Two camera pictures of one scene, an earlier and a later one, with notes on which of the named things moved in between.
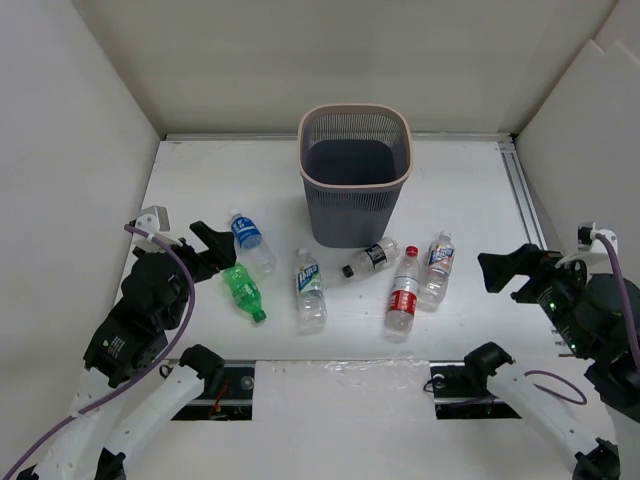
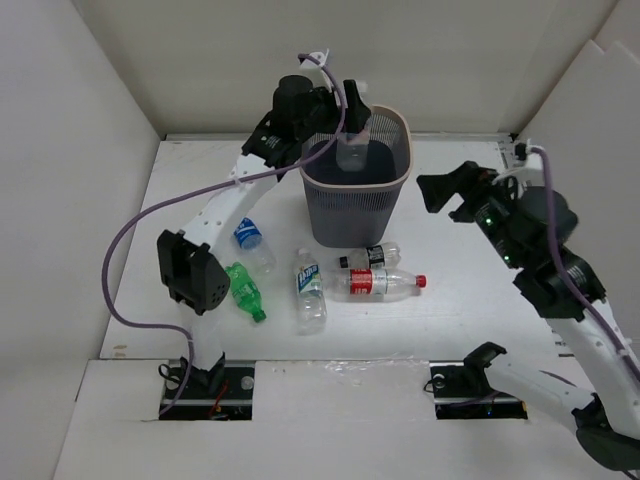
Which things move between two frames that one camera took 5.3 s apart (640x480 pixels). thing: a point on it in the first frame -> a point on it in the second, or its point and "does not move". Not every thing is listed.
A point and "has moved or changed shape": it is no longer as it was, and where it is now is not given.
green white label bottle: (311, 312) does not move
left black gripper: (221, 251) -> (356, 112)
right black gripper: (499, 267) -> (470, 180)
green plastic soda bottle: (240, 281) does not move
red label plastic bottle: (404, 297) -> (372, 285)
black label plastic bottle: (380, 255) has moved or changed shape
